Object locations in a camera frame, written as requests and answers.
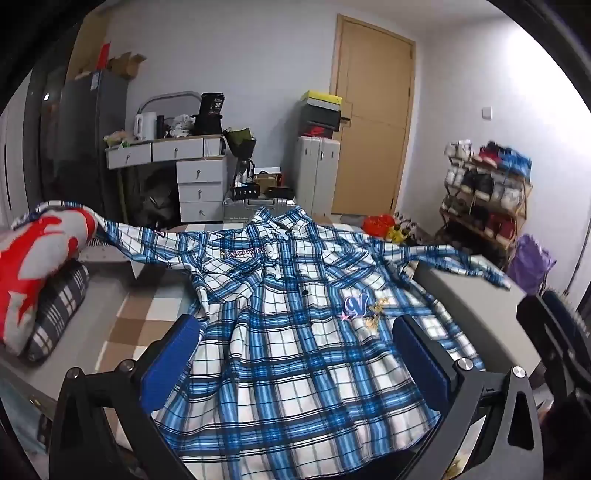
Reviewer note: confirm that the dark grey shoe box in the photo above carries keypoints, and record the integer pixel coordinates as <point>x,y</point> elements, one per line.
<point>318,115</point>

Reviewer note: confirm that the white desk with drawers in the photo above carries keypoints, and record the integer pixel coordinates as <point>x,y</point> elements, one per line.
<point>198,173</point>

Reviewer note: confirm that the small brown box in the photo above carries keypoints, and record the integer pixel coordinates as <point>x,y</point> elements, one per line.
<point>267,180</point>

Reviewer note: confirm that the wooden door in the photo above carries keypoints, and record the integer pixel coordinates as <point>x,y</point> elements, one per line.
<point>374,92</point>

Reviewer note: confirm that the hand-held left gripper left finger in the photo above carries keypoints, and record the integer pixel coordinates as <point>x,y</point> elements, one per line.
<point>171,364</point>

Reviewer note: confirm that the white clutter pile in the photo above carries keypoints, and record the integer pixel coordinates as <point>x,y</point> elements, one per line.
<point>180,127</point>

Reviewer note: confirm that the red bag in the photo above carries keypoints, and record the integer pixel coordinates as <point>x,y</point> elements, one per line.
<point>378,225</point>

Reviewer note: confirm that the black bottle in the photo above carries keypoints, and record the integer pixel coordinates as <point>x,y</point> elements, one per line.
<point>160,127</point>

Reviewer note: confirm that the open cardboard box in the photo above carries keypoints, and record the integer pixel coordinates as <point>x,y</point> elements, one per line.
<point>124,67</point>

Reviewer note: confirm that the blue plaid shirt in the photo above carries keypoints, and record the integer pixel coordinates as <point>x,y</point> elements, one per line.
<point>295,350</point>

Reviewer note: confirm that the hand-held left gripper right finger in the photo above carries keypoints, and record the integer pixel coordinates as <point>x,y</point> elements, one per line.
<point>422,364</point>

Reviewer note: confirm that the flat brown cardboard box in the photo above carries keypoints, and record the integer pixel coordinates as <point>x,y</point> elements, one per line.
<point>87,46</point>

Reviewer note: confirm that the dark wrapped bouquet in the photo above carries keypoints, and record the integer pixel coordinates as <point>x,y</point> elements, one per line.
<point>240,143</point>

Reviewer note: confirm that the small black box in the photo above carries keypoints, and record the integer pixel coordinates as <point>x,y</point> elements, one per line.
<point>245,191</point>

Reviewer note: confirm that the dark bag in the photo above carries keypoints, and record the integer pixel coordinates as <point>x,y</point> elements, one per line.
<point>157,203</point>

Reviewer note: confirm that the white light switch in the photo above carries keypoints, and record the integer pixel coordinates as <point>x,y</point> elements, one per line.
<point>486,113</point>

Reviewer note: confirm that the dark grey fridge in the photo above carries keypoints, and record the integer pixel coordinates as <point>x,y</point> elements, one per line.
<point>92,138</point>

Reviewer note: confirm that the wooden shoe rack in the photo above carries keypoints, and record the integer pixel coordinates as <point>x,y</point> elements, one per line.
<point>523,203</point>

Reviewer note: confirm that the dark plaid pillow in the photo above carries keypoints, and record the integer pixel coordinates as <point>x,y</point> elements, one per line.
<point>60,304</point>

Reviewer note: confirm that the yellow shoe box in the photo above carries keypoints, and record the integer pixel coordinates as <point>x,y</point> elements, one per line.
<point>321,98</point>

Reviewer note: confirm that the brown and blue checkered bedsheet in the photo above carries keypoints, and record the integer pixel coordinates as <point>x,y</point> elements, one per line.
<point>138,318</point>

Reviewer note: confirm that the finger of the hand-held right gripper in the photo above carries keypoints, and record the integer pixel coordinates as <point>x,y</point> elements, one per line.
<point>542,337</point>
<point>561,314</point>

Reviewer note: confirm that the black bag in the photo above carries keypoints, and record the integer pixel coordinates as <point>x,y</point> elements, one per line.
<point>208,115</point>

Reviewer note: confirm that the rows of shoes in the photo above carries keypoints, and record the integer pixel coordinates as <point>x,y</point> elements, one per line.
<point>480,182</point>

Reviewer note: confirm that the yellow toy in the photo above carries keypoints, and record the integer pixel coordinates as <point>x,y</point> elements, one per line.
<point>398,234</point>

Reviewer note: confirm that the white cabinet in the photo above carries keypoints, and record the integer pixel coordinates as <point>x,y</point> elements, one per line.
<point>318,175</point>

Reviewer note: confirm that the purple bag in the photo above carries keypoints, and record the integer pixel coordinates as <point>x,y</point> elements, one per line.
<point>531,263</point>

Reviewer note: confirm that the white electric kettle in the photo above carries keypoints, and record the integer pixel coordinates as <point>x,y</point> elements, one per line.
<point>144,125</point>

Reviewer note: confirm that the silver suitcase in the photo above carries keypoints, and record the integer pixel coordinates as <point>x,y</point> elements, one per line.
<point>258,208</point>

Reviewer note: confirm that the dark wardrobe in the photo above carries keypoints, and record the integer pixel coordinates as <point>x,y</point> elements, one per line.
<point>44,138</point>

